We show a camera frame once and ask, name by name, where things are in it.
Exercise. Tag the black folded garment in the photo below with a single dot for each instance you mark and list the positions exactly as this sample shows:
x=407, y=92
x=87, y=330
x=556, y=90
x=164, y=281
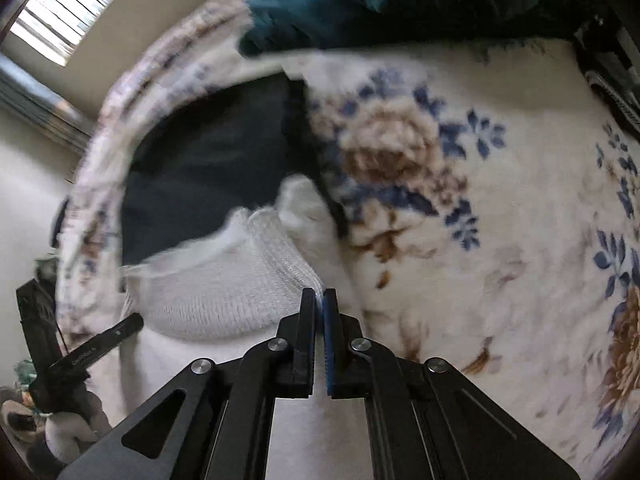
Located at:
x=200, y=170

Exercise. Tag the white knit sweater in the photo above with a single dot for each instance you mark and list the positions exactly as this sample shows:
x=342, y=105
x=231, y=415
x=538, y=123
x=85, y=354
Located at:
x=215, y=300

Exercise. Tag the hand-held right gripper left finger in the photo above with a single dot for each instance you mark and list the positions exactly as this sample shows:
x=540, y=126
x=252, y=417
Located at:
x=305, y=340

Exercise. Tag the floral blanket with plaid edge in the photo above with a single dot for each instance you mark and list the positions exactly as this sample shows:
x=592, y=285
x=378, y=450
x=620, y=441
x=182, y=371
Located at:
x=500, y=260

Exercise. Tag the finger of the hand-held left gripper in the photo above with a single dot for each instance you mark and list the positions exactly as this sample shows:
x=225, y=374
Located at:
x=100, y=342

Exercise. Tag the dark teal plush blanket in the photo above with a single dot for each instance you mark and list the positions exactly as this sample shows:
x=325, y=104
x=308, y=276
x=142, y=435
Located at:
x=400, y=0

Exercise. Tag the grey-blue curtain with beige band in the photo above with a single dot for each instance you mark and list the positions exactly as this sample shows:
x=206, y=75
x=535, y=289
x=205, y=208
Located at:
x=45, y=105

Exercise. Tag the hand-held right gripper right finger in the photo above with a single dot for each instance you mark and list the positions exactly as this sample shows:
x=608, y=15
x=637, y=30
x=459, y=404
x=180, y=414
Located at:
x=331, y=350

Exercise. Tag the dark striped cloth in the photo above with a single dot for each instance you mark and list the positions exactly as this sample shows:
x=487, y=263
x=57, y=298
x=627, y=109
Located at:
x=610, y=75

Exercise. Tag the barred window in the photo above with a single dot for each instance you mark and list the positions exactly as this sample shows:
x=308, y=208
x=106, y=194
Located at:
x=65, y=5

